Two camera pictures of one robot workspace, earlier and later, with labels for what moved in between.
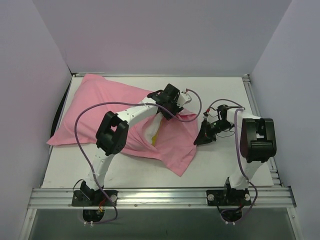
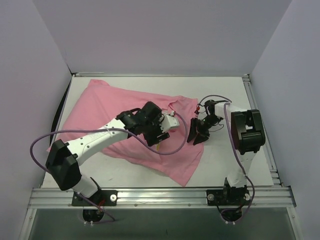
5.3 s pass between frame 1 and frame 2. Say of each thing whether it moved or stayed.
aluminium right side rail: stayed
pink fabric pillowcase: moved
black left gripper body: moved
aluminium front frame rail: stayed
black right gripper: moved
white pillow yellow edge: moved
